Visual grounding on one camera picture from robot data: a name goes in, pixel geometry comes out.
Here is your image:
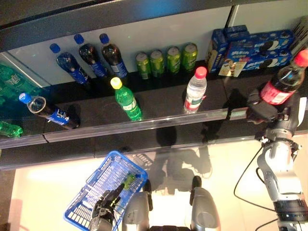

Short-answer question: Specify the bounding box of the small blue Oreo box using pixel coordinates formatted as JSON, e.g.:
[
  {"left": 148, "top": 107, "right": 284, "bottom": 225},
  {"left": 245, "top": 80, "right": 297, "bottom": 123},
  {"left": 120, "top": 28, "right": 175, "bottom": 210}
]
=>
[{"left": 222, "top": 25, "right": 249, "bottom": 40}]

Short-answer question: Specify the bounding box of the clear water bottle red cap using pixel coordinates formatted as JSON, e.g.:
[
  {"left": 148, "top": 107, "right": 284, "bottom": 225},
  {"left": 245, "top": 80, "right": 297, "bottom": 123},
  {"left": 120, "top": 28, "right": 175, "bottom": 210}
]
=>
[{"left": 183, "top": 66, "right": 208, "bottom": 115}]

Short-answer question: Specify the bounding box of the Coca-Cola bottle red cap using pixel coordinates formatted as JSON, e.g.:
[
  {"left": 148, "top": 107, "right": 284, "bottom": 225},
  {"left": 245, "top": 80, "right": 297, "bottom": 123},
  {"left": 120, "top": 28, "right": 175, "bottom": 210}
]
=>
[{"left": 259, "top": 49, "right": 308, "bottom": 106}]

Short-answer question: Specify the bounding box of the blue plastic shopping basket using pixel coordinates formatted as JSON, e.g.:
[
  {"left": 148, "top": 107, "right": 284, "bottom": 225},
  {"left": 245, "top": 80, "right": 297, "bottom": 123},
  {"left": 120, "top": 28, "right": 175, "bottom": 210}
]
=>
[{"left": 63, "top": 150, "right": 149, "bottom": 228}]

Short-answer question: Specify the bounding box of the long blue Oreo box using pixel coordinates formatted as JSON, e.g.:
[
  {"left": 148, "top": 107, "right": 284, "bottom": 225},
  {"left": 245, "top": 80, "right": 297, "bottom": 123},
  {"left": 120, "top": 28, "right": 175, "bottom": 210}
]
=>
[
  {"left": 240, "top": 54, "right": 293, "bottom": 72},
  {"left": 227, "top": 29, "right": 296, "bottom": 58}
]

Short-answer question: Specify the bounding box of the dark right robot hand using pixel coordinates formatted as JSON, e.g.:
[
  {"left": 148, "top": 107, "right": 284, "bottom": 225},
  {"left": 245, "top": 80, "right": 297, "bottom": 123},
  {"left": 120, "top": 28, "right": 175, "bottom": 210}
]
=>
[{"left": 245, "top": 88, "right": 301, "bottom": 133}]

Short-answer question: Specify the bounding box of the green Sprite bottle yellow cap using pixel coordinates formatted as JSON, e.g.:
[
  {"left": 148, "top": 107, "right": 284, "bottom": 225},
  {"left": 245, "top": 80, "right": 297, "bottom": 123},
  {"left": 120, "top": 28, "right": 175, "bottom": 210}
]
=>
[
  {"left": 110, "top": 77, "right": 143, "bottom": 122},
  {"left": 0, "top": 64, "right": 45, "bottom": 97},
  {"left": 123, "top": 172, "right": 141, "bottom": 191},
  {"left": 0, "top": 84, "right": 22, "bottom": 114},
  {"left": 0, "top": 120, "right": 24, "bottom": 139}
]

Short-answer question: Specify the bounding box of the silver left robot leg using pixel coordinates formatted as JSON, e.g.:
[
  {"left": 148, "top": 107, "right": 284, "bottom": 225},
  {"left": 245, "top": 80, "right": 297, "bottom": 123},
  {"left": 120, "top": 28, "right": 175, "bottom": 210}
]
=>
[{"left": 121, "top": 179, "right": 154, "bottom": 231}]

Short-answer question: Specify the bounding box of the dark ribbed box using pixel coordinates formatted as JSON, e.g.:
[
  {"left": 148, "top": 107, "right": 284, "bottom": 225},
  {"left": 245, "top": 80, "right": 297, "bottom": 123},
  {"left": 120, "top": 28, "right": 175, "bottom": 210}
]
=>
[{"left": 291, "top": 21, "right": 308, "bottom": 52}]

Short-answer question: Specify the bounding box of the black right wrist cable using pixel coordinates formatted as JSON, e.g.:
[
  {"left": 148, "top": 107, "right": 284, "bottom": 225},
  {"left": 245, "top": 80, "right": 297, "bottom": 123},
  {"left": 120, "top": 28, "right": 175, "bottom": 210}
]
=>
[{"left": 233, "top": 144, "right": 277, "bottom": 231}]

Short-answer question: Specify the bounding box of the upright blue Oreo box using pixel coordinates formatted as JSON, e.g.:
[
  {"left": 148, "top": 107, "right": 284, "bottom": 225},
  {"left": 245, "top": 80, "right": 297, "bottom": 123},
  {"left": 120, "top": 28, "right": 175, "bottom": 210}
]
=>
[{"left": 205, "top": 28, "right": 229, "bottom": 74}]

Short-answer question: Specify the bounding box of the Pepsi cola bottle blue cap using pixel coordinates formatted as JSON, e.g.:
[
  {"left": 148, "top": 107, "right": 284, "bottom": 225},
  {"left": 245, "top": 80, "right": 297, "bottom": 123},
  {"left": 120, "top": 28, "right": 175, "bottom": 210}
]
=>
[
  {"left": 49, "top": 43, "right": 90, "bottom": 85},
  {"left": 73, "top": 33, "right": 108, "bottom": 79},
  {"left": 18, "top": 92, "right": 80, "bottom": 130},
  {"left": 99, "top": 33, "right": 128, "bottom": 79}
]

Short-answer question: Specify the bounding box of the dark left robot hand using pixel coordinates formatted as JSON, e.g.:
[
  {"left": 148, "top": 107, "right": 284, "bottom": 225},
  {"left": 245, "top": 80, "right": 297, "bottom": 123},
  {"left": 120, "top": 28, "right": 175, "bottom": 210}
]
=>
[{"left": 92, "top": 183, "right": 126, "bottom": 221}]

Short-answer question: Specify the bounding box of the beige snack pack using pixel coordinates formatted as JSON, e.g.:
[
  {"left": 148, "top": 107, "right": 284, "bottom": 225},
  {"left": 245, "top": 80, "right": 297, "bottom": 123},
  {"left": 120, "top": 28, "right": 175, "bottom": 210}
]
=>
[{"left": 218, "top": 60, "right": 247, "bottom": 77}]

